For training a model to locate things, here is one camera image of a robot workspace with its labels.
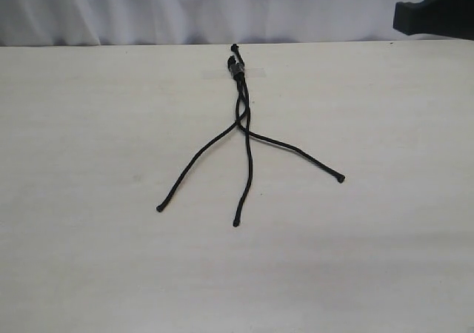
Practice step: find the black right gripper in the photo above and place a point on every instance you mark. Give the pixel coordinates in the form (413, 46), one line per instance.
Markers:
(446, 18)

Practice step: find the clear adhesive tape strip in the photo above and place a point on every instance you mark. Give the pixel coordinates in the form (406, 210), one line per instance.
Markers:
(225, 74)

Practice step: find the white fabric backdrop curtain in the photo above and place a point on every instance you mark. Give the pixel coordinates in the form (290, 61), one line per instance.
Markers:
(122, 22)

